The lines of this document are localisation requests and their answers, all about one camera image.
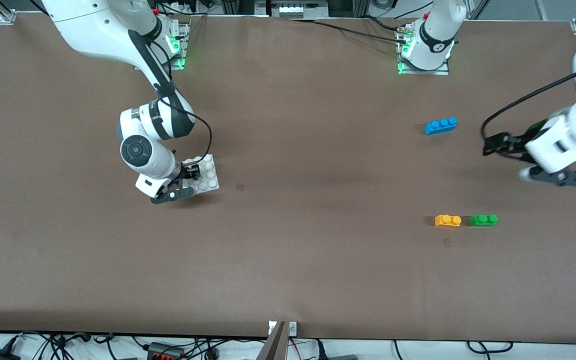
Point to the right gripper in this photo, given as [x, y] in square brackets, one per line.
[186, 171]

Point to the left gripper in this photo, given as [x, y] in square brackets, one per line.
[519, 139]

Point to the white studded base plate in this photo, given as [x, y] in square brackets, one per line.
[207, 175]

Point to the yellow two-stud toy block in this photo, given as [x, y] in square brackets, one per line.
[448, 220]

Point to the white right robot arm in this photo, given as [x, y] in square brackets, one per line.
[98, 30]

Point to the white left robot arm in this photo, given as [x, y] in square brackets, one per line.
[435, 35]

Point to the blue three-stud toy block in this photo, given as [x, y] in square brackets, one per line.
[440, 126]

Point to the green two-stud toy block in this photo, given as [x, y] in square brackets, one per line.
[483, 220]

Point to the black orange power adapter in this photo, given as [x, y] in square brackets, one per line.
[165, 351]

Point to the white power strip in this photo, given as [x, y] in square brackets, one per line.
[293, 9]

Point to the small metal edge bracket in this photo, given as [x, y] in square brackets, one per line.
[293, 328]

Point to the grey slanted post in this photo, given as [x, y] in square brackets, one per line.
[273, 345]

